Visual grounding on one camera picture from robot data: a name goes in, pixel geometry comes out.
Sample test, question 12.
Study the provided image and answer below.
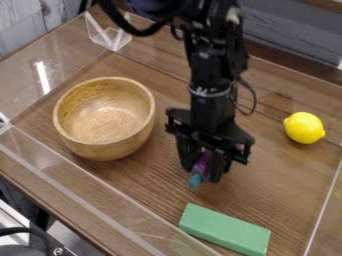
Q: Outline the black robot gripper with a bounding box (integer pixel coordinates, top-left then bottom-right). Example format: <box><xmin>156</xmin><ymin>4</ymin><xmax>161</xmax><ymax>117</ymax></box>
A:
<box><xmin>165</xmin><ymin>87</ymin><xmax>255</xmax><ymax>183</ymax></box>

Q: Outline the purple toy eggplant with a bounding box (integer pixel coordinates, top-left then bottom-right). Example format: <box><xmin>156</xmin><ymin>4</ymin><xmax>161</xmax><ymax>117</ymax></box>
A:
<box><xmin>188</xmin><ymin>143</ymin><xmax>244</xmax><ymax>188</ymax></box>

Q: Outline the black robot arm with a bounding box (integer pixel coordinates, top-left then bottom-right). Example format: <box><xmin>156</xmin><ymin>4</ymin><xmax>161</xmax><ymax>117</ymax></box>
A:
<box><xmin>99</xmin><ymin>0</ymin><xmax>255</xmax><ymax>187</ymax></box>

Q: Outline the brown wooden bowl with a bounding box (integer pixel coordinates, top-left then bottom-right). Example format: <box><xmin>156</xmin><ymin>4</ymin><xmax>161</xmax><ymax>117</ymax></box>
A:
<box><xmin>52</xmin><ymin>77</ymin><xmax>156</xmax><ymax>161</ymax></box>

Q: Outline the green rectangular block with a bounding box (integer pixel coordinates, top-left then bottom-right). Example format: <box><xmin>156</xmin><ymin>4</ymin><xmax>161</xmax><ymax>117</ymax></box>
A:
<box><xmin>179</xmin><ymin>203</ymin><xmax>271</xmax><ymax>256</ymax></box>

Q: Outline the yellow toy lemon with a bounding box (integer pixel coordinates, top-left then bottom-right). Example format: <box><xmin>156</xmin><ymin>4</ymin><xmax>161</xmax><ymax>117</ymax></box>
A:
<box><xmin>283</xmin><ymin>112</ymin><xmax>326</xmax><ymax>145</ymax></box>

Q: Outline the clear acrylic tray wall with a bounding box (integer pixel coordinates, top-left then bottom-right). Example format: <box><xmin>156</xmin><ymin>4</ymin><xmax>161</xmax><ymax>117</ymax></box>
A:
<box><xmin>0</xmin><ymin>113</ymin><xmax>220</xmax><ymax>256</ymax></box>

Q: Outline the black cable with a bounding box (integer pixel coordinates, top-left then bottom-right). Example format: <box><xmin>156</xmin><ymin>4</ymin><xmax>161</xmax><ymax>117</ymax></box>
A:
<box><xmin>0</xmin><ymin>226</ymin><xmax>48</xmax><ymax>256</ymax></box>

